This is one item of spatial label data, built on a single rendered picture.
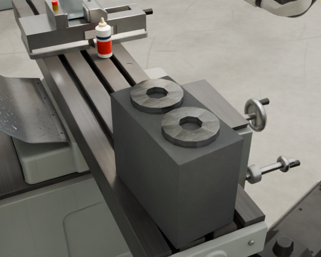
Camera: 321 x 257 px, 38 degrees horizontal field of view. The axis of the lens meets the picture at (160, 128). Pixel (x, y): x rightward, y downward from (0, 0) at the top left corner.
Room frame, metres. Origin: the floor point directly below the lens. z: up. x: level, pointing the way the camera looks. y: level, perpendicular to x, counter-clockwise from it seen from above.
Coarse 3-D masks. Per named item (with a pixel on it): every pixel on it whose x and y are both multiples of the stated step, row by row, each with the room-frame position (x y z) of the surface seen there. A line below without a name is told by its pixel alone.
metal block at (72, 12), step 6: (60, 0) 1.26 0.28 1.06; (66, 0) 1.22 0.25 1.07; (72, 0) 1.23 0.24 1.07; (78, 0) 1.24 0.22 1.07; (66, 6) 1.22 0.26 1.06; (72, 6) 1.23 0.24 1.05; (78, 6) 1.24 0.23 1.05; (66, 12) 1.22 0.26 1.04; (72, 12) 1.23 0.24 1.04; (78, 12) 1.24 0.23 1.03
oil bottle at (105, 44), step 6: (102, 18) 1.16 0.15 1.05; (102, 24) 1.15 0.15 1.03; (96, 30) 1.15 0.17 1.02; (102, 30) 1.14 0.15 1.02; (108, 30) 1.15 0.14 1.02; (96, 36) 1.15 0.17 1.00; (102, 36) 1.14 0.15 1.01; (108, 36) 1.15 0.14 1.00; (102, 42) 1.14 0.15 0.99; (108, 42) 1.15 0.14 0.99; (102, 48) 1.14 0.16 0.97; (108, 48) 1.15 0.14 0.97; (102, 54) 1.14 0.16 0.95; (108, 54) 1.15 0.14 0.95
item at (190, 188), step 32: (128, 96) 0.67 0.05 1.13; (160, 96) 0.67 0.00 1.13; (192, 96) 0.67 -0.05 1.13; (128, 128) 0.62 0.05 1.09; (160, 128) 0.58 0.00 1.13; (192, 128) 0.58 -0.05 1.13; (224, 128) 0.58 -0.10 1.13; (128, 160) 0.63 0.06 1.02; (160, 160) 0.54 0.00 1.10; (192, 160) 0.51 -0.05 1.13; (224, 160) 0.54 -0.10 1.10; (160, 192) 0.54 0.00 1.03; (192, 192) 0.51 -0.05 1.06; (224, 192) 0.54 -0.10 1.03; (160, 224) 0.54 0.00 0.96; (192, 224) 0.51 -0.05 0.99; (224, 224) 0.55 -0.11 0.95
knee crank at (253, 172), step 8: (280, 160) 1.18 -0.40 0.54; (288, 160) 1.19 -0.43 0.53; (296, 160) 1.21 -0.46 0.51; (248, 168) 1.13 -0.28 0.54; (256, 168) 1.13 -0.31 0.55; (264, 168) 1.15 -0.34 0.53; (272, 168) 1.15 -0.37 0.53; (280, 168) 1.16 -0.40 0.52; (288, 168) 1.16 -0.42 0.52; (248, 176) 1.11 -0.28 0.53; (256, 176) 1.10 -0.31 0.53
